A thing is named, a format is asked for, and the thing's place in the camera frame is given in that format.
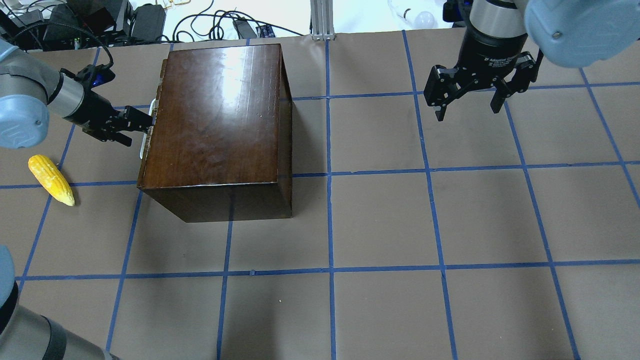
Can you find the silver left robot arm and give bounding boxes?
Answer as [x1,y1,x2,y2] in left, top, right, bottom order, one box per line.
[0,40,153,360]

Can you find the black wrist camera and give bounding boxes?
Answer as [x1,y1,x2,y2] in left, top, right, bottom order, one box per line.
[442,0,473,28]
[74,64,115,91]

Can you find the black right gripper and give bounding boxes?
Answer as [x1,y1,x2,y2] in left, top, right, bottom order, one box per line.
[423,27,543,122]

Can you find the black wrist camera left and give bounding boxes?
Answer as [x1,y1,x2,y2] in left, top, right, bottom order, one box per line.
[74,64,115,91]

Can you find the wooden drawer with white handle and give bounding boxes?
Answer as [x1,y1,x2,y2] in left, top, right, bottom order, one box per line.
[139,59,168,188]

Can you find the yellow corn cob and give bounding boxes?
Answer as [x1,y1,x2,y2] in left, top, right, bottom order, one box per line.
[27,154,76,207]

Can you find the aluminium frame post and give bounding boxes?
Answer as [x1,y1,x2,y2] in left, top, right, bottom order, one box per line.
[310,0,336,41]

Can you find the black power adapter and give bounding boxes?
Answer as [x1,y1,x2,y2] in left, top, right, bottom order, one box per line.
[130,3,166,43]

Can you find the white light bulb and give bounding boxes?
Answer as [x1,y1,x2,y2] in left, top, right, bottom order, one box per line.
[402,8,438,30]

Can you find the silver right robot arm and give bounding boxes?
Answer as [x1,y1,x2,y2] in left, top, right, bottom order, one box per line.
[423,0,640,122]

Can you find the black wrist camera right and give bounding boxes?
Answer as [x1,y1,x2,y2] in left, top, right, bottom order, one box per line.
[442,0,473,28]

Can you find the dark wooden drawer cabinet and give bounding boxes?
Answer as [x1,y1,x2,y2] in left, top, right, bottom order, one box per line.
[137,43,293,223]

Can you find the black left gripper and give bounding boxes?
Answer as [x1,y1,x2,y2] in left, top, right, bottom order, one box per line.
[64,91,154,147]

